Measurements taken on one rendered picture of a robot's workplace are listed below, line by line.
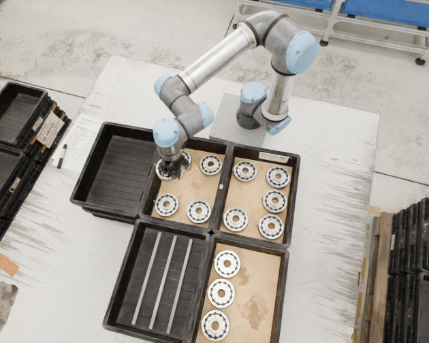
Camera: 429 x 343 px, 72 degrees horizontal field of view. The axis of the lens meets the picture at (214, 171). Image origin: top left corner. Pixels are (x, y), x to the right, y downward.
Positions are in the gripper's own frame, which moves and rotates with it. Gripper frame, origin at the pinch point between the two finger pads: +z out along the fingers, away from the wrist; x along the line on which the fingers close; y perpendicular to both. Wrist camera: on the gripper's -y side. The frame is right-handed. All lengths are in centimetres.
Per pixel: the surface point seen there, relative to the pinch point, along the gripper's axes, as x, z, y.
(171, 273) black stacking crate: 7.1, 16.2, 37.6
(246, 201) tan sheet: 30.6, 14.1, 2.1
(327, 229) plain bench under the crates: 69, 24, 3
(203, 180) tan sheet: 9.8, 16.0, -3.9
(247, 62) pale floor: 15, 100, -153
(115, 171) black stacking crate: -30.9, 19.8, 0.1
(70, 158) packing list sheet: -62, 35, -6
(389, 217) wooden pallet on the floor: 128, 75, -28
